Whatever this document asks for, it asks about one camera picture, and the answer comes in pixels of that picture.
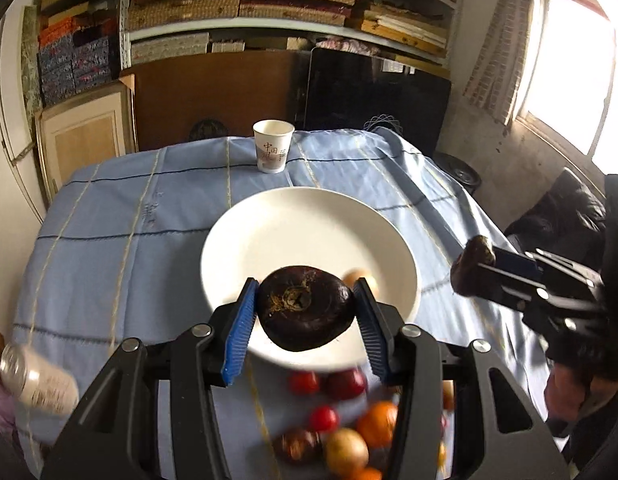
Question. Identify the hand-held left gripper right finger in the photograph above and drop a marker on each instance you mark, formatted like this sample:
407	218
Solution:
371	340

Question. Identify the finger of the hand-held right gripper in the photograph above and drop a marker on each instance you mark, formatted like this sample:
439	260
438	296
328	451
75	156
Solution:
514	260
504	287

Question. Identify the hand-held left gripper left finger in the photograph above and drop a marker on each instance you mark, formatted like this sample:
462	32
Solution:
241	330

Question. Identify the dark small water chestnut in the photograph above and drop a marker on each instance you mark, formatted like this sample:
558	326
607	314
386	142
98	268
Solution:
466	270

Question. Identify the brown longan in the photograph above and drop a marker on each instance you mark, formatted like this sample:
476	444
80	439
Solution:
359	277
346	452

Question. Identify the white oval plate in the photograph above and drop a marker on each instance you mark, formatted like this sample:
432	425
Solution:
299	230

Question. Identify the brown red date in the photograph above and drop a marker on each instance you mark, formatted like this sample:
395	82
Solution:
296	445

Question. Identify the orange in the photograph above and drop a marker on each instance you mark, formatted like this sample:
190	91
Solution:
366	474
378	422

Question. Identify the person's right hand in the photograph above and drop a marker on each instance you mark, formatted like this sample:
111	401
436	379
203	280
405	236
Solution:
564	397

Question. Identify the dark red plum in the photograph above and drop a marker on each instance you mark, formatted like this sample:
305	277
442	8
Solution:
345	384

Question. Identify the black jacket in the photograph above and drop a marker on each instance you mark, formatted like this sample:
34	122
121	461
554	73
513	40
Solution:
564	215

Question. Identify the red cherry tomato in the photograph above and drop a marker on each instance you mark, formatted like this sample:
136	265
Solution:
304	382
323	418

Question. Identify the black round stool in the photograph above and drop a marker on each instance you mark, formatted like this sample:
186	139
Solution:
461	172

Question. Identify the blue checked tablecloth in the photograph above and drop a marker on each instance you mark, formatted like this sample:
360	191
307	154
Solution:
139	260

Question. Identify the white paper cup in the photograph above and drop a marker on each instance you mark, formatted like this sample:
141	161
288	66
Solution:
273	152

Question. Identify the dark round ornament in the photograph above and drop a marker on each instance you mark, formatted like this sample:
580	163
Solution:
209	130

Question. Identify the bright window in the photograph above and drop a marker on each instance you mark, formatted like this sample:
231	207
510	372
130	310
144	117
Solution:
569	60

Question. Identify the white drink can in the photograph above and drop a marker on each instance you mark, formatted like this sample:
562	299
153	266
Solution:
39	382

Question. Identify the beige patterned curtain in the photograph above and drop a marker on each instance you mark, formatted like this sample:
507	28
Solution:
504	50

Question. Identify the black glossy board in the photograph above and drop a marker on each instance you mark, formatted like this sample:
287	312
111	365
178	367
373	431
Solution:
379	90

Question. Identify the brown wooden board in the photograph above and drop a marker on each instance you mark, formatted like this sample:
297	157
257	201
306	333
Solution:
189	95

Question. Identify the pale framed panel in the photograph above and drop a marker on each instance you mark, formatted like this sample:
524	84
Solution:
84	140

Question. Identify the pink cloth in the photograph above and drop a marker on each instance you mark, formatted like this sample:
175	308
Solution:
349	46

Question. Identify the white metal shelf rack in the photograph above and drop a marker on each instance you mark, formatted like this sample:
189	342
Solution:
189	30

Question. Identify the pile of patterned boxes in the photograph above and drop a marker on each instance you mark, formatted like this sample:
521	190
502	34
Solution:
74	60

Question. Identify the green marbled slab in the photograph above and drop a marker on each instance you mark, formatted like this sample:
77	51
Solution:
31	60

